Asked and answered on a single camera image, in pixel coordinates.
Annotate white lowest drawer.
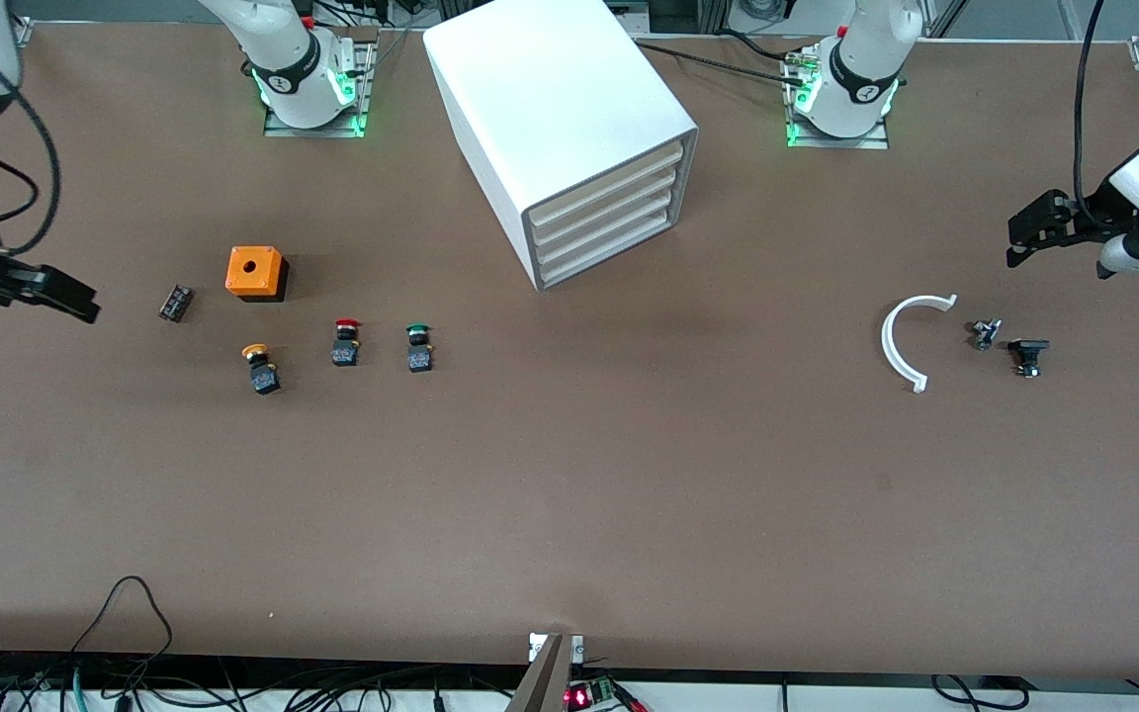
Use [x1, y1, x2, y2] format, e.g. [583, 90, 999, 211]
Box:
[540, 206, 675, 288]

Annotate yellow push button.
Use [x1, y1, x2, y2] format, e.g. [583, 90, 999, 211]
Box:
[241, 343, 284, 396]

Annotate black device box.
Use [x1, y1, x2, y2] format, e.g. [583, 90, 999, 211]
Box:
[649, 0, 729, 36]

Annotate circuit board with red light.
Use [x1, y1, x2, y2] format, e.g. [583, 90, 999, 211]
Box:
[565, 677, 648, 712]

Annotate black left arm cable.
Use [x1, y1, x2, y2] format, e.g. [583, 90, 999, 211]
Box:
[1072, 0, 1109, 209]

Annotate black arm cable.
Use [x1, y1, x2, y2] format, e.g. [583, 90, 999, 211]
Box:
[1072, 0, 1109, 209]
[0, 89, 63, 260]

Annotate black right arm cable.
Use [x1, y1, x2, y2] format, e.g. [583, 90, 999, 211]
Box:
[0, 89, 63, 260]

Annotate black flat-head switch part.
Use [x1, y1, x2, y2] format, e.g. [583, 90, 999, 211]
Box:
[1008, 338, 1051, 379]

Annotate white half ring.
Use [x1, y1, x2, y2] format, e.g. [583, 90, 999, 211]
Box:
[881, 294, 958, 395]

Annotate orange button enclosure box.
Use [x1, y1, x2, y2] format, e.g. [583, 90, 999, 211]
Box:
[225, 245, 290, 304]

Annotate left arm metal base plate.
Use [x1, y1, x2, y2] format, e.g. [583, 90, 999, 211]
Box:
[784, 44, 892, 151]

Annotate thin black looped cable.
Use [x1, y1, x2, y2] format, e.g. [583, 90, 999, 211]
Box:
[70, 577, 175, 659]

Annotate black cable behind cabinet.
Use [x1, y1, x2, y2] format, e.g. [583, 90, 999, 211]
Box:
[634, 40, 818, 88]

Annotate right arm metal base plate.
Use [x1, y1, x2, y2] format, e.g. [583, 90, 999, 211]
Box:
[263, 40, 376, 139]

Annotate tangled black cables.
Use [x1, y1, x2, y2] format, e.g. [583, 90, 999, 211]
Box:
[0, 648, 531, 712]

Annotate black curled cable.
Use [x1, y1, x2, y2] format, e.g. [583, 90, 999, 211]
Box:
[930, 674, 1030, 711]

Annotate small white metal bracket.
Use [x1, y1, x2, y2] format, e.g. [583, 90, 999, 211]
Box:
[528, 633, 585, 662]

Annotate brown camera mount post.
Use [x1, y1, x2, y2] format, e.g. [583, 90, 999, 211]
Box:
[505, 633, 575, 712]

